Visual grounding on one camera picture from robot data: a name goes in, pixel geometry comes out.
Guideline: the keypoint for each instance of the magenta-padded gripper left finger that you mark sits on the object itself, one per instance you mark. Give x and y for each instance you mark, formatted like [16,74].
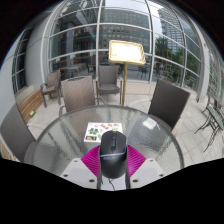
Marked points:
[90,161]

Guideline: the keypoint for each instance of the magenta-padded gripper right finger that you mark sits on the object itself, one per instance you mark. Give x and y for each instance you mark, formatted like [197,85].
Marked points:
[136,160]

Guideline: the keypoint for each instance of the black computer mouse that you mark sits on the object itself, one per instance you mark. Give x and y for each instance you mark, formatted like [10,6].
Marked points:
[113,160]

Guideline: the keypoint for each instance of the white sheet with food pictures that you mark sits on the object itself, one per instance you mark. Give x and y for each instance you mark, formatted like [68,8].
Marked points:
[95,131]

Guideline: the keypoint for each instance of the grey wicker chair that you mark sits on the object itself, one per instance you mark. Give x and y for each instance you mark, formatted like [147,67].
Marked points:
[108,76]
[168,101]
[15,131]
[52,80]
[78,93]

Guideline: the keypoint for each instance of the small yellow-green item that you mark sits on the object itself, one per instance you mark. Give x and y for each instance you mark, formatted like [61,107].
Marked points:
[32,113]

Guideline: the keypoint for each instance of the wooden slat bench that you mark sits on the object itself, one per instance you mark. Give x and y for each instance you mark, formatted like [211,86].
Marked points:
[30,105]

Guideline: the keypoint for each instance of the dark metal chairs group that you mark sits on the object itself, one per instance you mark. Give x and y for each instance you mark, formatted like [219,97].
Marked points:
[213,120]

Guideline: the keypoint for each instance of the wooden menu stand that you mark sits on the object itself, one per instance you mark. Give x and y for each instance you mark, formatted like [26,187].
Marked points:
[126,52]

